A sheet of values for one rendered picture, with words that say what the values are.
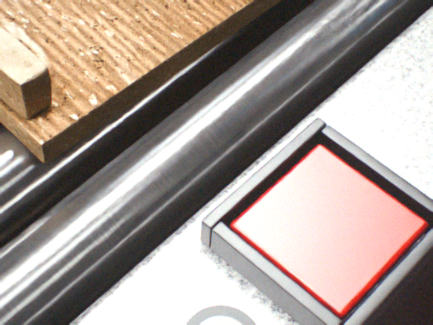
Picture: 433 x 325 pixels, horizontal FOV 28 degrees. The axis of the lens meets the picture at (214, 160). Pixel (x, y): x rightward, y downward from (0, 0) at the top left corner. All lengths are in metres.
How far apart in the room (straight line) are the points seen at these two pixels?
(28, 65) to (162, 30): 0.08
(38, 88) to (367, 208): 0.15
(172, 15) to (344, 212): 0.13
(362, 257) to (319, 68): 0.12
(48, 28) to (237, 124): 0.10
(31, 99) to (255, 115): 0.11
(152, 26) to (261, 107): 0.06
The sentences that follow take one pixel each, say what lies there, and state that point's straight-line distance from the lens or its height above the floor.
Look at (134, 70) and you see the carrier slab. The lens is 0.40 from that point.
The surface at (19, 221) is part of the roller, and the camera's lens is 0.40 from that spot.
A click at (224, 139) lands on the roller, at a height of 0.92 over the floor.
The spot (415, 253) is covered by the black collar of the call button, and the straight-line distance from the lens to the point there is 0.36.
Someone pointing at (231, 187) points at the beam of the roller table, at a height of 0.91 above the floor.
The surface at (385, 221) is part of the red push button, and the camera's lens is 0.37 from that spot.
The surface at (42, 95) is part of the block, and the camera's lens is 0.37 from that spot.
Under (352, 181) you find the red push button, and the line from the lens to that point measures 0.38.
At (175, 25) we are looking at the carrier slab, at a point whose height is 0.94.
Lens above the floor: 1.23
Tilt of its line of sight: 55 degrees down
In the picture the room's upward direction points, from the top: 4 degrees clockwise
